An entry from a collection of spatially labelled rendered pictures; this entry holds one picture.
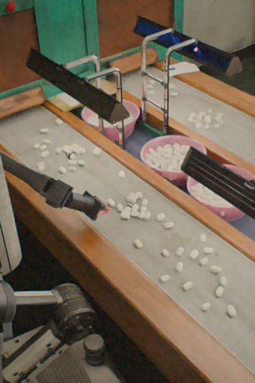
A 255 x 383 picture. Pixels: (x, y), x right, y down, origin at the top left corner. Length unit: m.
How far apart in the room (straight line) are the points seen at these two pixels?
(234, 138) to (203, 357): 1.14
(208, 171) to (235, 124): 0.93
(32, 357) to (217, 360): 0.51
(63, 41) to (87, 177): 0.76
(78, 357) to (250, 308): 0.59
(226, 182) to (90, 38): 1.37
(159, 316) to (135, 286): 0.13
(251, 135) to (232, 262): 0.79
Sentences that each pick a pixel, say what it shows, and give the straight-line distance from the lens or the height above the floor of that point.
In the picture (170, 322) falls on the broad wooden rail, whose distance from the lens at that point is 1.54.
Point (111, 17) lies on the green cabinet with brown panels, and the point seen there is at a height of 1.06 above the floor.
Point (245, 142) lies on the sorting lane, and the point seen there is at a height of 0.74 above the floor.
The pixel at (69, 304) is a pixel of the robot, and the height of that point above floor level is 0.79.
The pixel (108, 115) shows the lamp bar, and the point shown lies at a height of 1.06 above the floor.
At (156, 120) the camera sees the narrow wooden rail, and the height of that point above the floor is 0.75.
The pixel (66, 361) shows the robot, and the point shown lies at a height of 0.48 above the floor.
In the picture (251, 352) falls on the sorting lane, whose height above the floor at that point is 0.74.
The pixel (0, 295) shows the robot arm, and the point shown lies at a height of 1.32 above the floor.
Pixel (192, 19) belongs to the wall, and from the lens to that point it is 4.27.
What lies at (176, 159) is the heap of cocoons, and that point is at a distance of 2.19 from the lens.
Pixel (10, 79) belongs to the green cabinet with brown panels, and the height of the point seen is 0.92.
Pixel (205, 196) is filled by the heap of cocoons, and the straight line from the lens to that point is 2.00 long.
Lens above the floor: 1.97
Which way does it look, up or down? 38 degrees down
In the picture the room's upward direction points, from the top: 3 degrees counter-clockwise
